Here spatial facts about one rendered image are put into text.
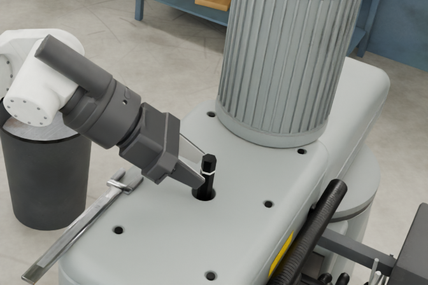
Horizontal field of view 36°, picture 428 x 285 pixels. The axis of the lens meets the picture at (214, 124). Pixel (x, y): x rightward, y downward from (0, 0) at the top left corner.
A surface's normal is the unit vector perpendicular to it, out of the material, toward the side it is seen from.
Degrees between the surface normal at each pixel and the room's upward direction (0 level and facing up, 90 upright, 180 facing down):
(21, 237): 0
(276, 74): 90
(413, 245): 0
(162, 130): 33
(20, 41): 111
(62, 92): 41
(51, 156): 94
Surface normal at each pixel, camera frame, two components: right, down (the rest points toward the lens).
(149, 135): 0.64, -0.62
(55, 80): 0.58, -0.31
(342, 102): 0.12, -0.80
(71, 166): 0.66, 0.55
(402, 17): -0.47, 0.48
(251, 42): -0.66, 0.38
